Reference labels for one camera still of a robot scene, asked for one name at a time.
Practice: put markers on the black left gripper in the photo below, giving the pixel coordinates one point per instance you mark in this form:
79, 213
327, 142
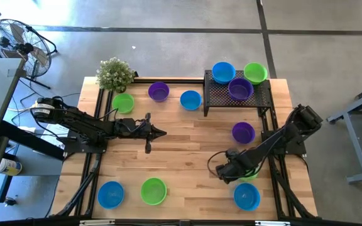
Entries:
121, 130

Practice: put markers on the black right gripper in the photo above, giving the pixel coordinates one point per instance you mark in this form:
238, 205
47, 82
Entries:
240, 161

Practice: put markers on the green plastic mini bowl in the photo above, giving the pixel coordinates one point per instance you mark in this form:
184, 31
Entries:
255, 73
153, 191
123, 103
250, 177

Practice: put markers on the purple plastic mini bowl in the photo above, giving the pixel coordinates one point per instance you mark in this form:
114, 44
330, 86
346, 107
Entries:
243, 133
240, 89
158, 92

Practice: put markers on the blue plastic mini bowl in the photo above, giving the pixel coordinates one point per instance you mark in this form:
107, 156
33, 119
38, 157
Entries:
190, 100
111, 195
223, 73
247, 197

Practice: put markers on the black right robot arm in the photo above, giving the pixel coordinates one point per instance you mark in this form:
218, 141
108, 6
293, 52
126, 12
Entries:
278, 139

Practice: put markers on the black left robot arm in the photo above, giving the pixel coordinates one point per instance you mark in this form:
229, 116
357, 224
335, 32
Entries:
83, 120

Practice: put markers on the potted green artificial plant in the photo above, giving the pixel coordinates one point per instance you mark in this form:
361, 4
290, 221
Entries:
115, 75

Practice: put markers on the black perforated metal shelf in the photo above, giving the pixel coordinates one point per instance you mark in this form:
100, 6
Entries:
218, 94

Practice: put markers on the white paper sheet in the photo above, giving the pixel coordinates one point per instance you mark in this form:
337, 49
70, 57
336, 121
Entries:
53, 132

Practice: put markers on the grey metal stand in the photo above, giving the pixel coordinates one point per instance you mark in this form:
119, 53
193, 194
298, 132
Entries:
354, 141

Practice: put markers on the white and yellow can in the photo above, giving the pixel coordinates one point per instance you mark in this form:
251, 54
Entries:
9, 167

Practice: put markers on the black metal floor fan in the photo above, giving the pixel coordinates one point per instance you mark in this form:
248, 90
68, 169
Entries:
24, 47

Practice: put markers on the small black caster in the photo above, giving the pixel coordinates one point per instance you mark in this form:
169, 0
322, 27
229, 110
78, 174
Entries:
10, 201

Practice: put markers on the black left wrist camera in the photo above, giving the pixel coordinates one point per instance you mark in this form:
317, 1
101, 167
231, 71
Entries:
137, 125

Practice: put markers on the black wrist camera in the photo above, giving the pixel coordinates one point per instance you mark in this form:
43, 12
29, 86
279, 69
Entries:
226, 174
137, 125

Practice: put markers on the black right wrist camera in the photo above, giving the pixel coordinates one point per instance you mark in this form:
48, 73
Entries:
226, 174

